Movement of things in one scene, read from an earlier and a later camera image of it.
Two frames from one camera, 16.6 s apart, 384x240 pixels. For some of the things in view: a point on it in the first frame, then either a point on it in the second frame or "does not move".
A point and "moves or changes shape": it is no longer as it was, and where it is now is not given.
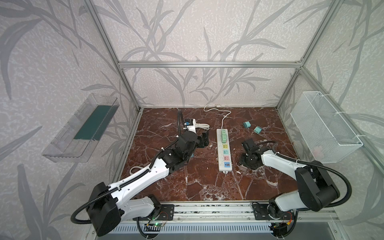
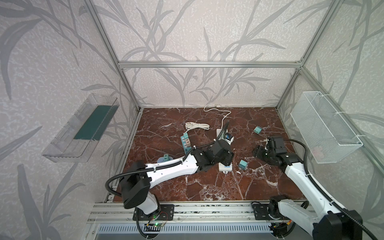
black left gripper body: x=182 y=126 -> x=226 y=149
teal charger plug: x=257 y=129 does not move
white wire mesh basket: x=328 y=139 does not move
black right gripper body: x=248 y=146 -> x=259 y=151
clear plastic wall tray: x=77 y=141 does not move
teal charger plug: x=247 y=124 moves or changes shape
